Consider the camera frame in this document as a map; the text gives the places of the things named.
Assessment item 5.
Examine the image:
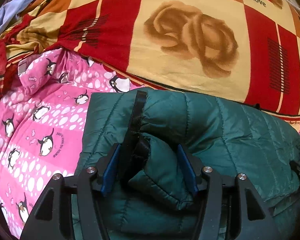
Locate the dark green puffer jacket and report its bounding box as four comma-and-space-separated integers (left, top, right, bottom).
72, 87, 300, 240

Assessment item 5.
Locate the pink penguin quilt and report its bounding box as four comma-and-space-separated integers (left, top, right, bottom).
0, 48, 136, 237

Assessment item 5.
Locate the red cream rose blanket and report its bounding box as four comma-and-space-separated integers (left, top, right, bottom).
0, 0, 300, 132

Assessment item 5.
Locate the light blue cloth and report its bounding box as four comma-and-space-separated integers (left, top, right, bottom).
0, 0, 34, 35

